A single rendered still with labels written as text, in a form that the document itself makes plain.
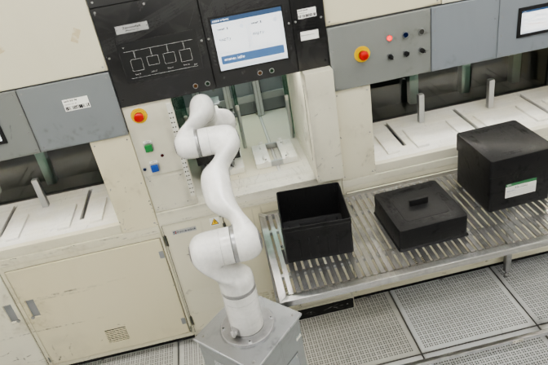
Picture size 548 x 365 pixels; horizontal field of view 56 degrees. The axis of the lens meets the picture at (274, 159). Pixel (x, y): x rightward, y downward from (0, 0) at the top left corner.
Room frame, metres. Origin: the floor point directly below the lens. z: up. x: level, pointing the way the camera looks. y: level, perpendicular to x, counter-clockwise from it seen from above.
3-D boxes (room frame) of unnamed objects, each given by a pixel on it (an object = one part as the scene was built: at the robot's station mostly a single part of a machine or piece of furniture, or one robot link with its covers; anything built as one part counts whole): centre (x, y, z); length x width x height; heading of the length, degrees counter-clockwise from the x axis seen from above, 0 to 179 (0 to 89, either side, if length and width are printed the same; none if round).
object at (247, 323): (1.32, 0.19, 0.85); 0.19 x 0.19 x 0.18
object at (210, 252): (1.32, 0.23, 1.07); 0.19 x 0.12 x 0.24; 94
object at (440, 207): (1.72, -0.56, 0.83); 0.29 x 0.29 x 0.13; 6
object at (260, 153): (2.33, -0.01, 0.89); 0.22 x 0.21 x 0.04; 5
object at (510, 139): (1.86, -0.97, 0.89); 0.29 x 0.29 x 0.25; 6
